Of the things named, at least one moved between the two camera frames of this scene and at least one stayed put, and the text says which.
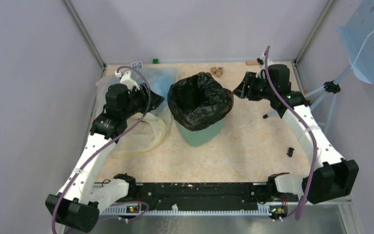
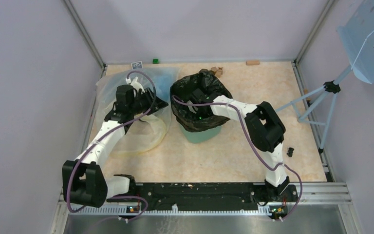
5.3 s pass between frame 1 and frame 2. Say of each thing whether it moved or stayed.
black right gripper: moved
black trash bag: stayed
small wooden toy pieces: stayed
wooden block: stayed
